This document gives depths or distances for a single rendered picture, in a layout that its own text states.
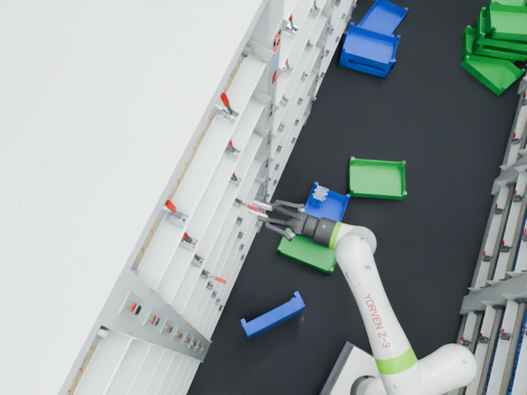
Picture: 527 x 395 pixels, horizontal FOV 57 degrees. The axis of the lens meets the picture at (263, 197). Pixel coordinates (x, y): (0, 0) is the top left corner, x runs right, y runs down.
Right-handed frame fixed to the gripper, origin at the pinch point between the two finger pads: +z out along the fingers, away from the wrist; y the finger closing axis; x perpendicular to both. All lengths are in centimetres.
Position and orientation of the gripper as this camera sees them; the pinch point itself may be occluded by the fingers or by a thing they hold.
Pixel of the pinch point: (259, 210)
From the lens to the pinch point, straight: 165.5
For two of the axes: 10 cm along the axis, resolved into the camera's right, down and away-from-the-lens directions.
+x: -1.3, -4.0, -9.1
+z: -9.2, -3.0, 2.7
